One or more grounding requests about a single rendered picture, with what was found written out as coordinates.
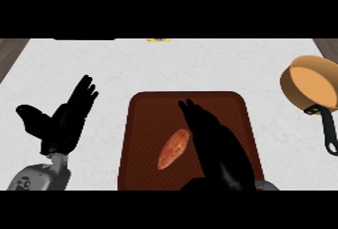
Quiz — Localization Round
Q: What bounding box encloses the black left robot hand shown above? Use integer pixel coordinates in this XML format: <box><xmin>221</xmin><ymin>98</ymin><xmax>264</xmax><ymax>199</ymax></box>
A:
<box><xmin>14</xmin><ymin>74</ymin><xmax>100</xmax><ymax>157</ymax></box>

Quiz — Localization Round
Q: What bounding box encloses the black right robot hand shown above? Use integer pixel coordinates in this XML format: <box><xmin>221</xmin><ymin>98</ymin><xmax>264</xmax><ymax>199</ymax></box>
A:
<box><xmin>177</xmin><ymin>98</ymin><xmax>257</xmax><ymax>191</ymax></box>

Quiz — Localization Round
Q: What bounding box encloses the orange sweet potato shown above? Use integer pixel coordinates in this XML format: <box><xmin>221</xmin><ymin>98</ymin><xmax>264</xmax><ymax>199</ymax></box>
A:
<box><xmin>156</xmin><ymin>128</ymin><xmax>192</xmax><ymax>171</ymax></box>

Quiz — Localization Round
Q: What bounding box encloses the dark red tray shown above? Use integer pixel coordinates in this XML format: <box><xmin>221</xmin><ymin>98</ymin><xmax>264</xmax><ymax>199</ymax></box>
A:
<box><xmin>116</xmin><ymin>90</ymin><xmax>265</xmax><ymax>191</ymax></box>

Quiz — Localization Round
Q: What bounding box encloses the copper pot with black handle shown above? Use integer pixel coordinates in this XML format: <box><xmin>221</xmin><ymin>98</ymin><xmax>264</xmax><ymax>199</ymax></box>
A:
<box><xmin>279</xmin><ymin>55</ymin><xmax>338</xmax><ymax>157</ymax></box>

